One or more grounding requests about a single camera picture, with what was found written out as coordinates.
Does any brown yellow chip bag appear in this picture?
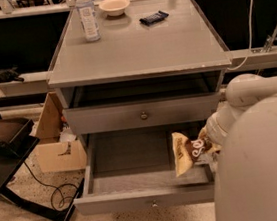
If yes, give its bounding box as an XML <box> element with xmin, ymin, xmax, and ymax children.
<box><xmin>172</xmin><ymin>128</ymin><xmax>222</xmax><ymax>177</ymax></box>

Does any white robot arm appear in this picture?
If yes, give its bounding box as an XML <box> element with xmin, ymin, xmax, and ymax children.
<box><xmin>207</xmin><ymin>74</ymin><xmax>277</xmax><ymax>221</ymax></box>

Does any grey drawer cabinet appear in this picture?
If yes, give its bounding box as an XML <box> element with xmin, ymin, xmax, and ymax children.
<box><xmin>38</xmin><ymin>0</ymin><xmax>241</xmax><ymax>151</ymax></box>

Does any closed grey upper drawer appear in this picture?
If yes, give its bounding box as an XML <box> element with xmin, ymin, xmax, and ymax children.
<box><xmin>63</xmin><ymin>93</ymin><xmax>220</xmax><ymax>135</ymax></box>

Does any open grey middle drawer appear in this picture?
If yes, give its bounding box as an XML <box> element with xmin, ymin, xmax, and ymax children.
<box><xmin>74</xmin><ymin>122</ymin><xmax>215</xmax><ymax>215</ymax></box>

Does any cardboard box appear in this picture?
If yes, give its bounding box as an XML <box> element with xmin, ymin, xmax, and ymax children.
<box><xmin>34</xmin><ymin>92</ymin><xmax>87</xmax><ymax>173</ymax></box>

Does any dark blue snack bar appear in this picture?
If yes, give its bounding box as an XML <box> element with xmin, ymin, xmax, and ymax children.
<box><xmin>140</xmin><ymin>10</ymin><xmax>169</xmax><ymax>26</ymax></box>

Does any white paper bowl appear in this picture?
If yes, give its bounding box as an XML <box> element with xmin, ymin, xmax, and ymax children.
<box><xmin>98</xmin><ymin>0</ymin><xmax>130</xmax><ymax>17</ymax></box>

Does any clear plastic water bottle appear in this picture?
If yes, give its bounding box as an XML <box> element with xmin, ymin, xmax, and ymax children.
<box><xmin>75</xmin><ymin>0</ymin><xmax>100</xmax><ymax>42</ymax></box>

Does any white hanging cable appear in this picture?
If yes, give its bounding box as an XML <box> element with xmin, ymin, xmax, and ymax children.
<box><xmin>218</xmin><ymin>0</ymin><xmax>263</xmax><ymax>72</ymax></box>

